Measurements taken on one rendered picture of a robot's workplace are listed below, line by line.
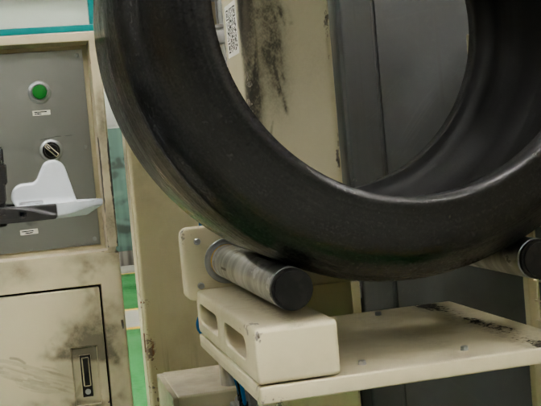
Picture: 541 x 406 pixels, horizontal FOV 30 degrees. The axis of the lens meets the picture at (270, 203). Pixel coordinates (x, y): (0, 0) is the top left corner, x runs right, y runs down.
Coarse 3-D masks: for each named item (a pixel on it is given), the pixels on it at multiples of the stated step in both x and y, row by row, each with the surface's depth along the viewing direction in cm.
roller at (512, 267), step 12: (528, 240) 110; (540, 240) 110; (504, 252) 113; (516, 252) 111; (528, 252) 109; (540, 252) 110; (480, 264) 121; (492, 264) 117; (504, 264) 114; (516, 264) 111; (528, 264) 109; (540, 264) 110; (528, 276) 111; (540, 276) 110
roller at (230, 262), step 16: (224, 256) 129; (240, 256) 122; (256, 256) 117; (224, 272) 127; (240, 272) 117; (256, 272) 110; (272, 272) 105; (288, 272) 103; (304, 272) 104; (256, 288) 110; (272, 288) 103; (288, 288) 103; (304, 288) 103; (288, 304) 103; (304, 304) 104
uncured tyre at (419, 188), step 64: (128, 0) 97; (192, 0) 96; (512, 0) 134; (128, 64) 98; (192, 64) 96; (512, 64) 134; (128, 128) 110; (192, 128) 97; (256, 128) 97; (448, 128) 133; (512, 128) 132; (192, 192) 102; (256, 192) 98; (320, 192) 99; (384, 192) 131; (448, 192) 103; (512, 192) 104; (320, 256) 103; (384, 256) 103; (448, 256) 105
